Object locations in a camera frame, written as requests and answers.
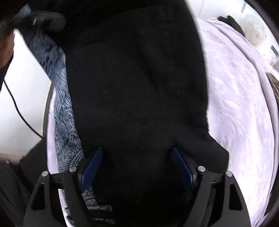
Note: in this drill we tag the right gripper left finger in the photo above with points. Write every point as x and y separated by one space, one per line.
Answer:
44 207

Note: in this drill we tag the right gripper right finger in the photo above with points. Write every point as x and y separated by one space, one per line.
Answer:
216 199

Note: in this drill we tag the black pants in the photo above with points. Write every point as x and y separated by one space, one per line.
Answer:
138 88

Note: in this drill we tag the person left hand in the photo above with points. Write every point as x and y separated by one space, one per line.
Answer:
6 48

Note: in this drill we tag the blue speckled patterned sheet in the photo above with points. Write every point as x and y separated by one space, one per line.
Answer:
63 144

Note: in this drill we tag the lavender plush blanket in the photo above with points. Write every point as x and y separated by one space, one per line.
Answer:
242 112

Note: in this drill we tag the brown knitted garment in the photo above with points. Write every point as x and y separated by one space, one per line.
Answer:
275 85

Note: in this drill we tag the white floral bag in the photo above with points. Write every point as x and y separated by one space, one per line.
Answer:
255 33

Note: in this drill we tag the small black garment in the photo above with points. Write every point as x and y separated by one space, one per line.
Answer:
231 22

